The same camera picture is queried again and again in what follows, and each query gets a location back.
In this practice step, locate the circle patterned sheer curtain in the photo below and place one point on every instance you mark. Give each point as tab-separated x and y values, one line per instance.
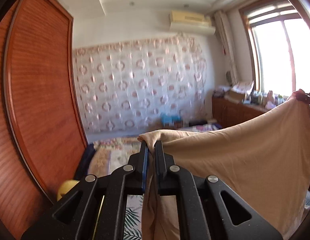
129	86

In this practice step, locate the yellow plush toy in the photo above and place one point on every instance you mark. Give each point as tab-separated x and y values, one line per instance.
65	188

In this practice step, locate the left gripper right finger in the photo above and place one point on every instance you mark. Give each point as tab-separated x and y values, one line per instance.
207	208

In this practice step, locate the window with wooden frame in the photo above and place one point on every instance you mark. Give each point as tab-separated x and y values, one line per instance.
280	46

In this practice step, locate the beige printed t-shirt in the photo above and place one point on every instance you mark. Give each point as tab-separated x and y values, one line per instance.
265	160

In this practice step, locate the blue toy on box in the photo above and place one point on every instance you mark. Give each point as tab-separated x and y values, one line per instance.
171	121

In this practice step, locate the palm leaf bed sheet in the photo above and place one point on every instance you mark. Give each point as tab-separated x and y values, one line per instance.
133	218

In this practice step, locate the wooden low cabinet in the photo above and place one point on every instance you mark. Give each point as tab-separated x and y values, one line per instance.
228	113

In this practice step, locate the side window drape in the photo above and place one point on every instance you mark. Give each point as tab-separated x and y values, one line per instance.
226	37

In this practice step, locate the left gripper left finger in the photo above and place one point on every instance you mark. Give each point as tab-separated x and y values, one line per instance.
95	207

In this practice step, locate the wooden louvered wardrobe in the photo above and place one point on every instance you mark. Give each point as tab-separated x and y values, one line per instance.
41	134

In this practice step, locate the wall air conditioner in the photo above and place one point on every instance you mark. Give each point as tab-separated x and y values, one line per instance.
191	22

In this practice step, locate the cardboard box on cabinet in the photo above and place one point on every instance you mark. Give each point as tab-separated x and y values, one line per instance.
241	90

